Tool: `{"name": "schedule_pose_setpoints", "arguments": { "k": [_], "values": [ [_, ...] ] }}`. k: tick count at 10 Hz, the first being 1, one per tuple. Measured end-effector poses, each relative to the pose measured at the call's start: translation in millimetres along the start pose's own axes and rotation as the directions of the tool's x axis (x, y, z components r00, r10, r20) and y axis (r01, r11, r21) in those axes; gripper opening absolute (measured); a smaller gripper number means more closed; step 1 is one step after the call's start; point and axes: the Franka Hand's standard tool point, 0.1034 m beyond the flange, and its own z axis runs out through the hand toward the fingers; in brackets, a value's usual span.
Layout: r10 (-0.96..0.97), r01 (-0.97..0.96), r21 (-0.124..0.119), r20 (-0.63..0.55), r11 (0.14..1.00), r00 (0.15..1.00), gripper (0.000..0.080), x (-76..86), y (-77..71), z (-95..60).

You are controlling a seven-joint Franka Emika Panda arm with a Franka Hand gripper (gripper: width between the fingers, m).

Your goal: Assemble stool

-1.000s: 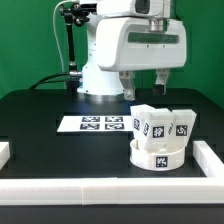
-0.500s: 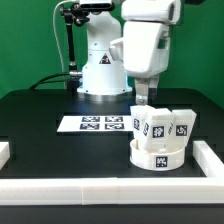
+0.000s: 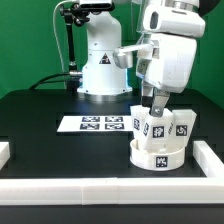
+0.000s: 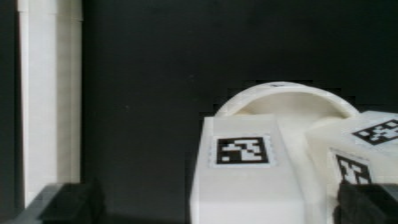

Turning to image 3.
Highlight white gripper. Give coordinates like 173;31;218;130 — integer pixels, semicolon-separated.
113;33;197;117

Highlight white round stool seat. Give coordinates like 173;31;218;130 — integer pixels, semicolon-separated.
130;139;185;171

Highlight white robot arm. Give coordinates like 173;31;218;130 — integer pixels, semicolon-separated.
80;0;221;117

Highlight white marker sheet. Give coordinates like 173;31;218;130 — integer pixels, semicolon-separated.
57;115;133;133

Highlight black cables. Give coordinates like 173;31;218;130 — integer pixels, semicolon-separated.
29;69;83;90

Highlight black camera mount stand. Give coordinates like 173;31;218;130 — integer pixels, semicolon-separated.
59;0;115;91

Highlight white obstacle frame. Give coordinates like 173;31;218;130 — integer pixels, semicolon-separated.
0;141;224;205

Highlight white cable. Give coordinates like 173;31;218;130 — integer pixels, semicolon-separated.
52;0;76;73

